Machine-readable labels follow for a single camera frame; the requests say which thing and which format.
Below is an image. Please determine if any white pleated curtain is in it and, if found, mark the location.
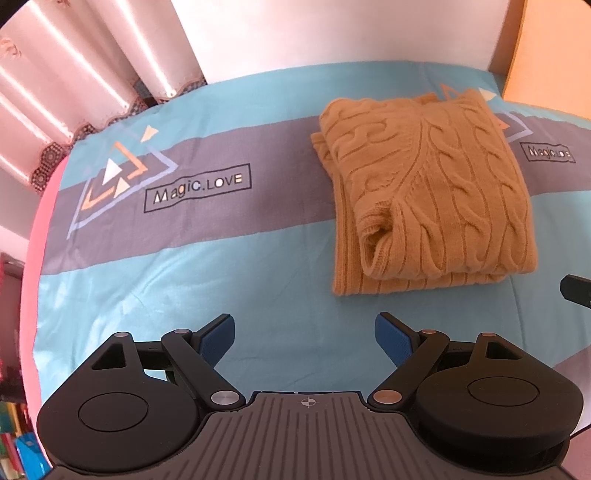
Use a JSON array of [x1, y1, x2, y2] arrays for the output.
[[0, 0, 208, 197]]

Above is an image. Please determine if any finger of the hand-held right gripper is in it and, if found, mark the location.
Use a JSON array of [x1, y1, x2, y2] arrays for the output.
[[560, 274, 591, 310]]

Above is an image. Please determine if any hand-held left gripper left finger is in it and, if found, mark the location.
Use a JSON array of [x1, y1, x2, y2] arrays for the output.
[[91, 314, 245, 411]]

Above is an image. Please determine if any tan cable-knit cardigan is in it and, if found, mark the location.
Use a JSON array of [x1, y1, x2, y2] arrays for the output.
[[310, 89, 539, 297]]

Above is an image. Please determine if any pink blanket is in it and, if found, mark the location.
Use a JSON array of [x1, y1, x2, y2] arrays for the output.
[[17, 157, 70, 416]]

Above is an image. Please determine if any blue grey printed bed sheet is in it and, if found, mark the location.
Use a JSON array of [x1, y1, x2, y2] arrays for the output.
[[33, 60, 591, 416]]

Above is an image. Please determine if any dark red cloth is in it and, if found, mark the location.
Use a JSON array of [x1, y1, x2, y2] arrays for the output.
[[0, 253, 26, 403]]

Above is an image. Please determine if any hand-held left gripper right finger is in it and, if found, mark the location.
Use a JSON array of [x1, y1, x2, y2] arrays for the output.
[[368, 312, 522, 411]]

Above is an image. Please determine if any orange wooden headboard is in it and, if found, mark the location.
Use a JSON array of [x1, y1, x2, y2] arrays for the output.
[[501, 0, 591, 116]]

